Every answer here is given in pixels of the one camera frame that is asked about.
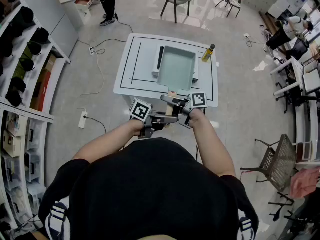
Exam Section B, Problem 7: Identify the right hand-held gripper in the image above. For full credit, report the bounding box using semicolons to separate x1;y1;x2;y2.
160;91;209;129

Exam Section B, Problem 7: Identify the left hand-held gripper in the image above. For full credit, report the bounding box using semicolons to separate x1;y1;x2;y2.
129;97;180;139

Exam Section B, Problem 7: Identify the white induction cooker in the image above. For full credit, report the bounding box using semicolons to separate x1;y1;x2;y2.
151;45;200;85

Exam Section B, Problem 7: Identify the person's right forearm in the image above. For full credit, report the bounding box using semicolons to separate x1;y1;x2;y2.
188;108;237;178

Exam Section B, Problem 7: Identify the person's left forearm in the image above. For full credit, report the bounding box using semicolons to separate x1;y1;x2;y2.
71;118;146;164

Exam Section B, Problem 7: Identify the yellow oil bottle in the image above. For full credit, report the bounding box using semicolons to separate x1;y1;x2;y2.
201;43;216;63

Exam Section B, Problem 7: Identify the person's black t-shirt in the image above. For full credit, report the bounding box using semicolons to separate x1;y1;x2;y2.
37;136;260;240

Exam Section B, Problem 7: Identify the black chair patterned cushion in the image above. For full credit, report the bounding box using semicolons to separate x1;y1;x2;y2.
215;0;243;19

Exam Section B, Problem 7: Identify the brown metal mesh chair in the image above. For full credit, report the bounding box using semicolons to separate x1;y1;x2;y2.
240;133;300;194

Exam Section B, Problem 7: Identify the black office chair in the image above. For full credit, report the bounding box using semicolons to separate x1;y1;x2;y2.
274;76;318;115

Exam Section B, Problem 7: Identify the brown cardboard box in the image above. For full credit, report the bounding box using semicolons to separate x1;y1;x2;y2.
43;53;57;72

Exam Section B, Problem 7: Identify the red cardboard box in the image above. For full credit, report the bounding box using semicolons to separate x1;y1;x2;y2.
29;68;52;112

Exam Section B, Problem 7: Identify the stack of clear storage bins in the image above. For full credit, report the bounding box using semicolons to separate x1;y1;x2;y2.
24;118;48;210

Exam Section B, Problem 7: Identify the white desk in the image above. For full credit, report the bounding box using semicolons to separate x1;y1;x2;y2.
269;56;320;97

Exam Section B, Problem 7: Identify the white metal shelving unit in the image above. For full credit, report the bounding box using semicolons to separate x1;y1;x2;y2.
0;0;72;237

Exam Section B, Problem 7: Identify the pink cloth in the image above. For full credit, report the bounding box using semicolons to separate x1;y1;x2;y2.
289;166;320;199

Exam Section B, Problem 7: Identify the beige storage case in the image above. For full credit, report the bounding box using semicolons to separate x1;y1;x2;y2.
2;130;23;158

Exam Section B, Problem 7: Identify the short black power cable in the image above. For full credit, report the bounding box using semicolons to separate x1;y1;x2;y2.
84;115;108;134

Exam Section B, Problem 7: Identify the white power cable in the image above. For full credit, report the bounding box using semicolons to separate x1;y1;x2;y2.
74;55;106;96

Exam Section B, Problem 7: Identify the long black power cable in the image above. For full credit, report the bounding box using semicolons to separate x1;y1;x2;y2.
77;13;135;55

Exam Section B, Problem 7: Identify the white pedestal cabinet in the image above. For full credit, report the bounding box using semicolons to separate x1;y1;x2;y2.
59;0;100;31

